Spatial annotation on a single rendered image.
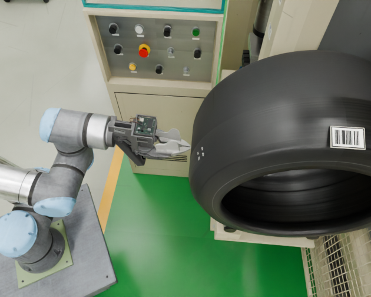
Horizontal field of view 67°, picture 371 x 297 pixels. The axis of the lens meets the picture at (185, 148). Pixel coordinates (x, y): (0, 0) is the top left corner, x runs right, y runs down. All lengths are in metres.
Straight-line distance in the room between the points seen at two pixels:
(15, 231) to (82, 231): 0.33
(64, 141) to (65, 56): 2.62
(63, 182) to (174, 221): 1.28
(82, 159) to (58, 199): 0.13
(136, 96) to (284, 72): 0.97
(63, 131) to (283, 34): 0.62
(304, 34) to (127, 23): 0.73
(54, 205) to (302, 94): 0.62
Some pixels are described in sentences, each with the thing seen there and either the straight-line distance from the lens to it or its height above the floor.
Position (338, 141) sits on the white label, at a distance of 0.57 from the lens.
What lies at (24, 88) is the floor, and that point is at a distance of 3.12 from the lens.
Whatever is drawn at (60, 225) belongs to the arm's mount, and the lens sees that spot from 1.42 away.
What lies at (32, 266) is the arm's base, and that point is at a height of 0.68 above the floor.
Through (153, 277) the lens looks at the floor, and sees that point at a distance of 1.89.
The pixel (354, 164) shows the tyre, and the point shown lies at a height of 1.40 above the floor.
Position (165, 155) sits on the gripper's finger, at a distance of 0.73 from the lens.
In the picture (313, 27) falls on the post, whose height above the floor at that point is 1.44.
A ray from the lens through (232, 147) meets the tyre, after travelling 0.59.
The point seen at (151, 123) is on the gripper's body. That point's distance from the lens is 0.70.
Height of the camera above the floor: 1.85
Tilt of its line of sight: 55 degrees down
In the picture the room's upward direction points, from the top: straight up
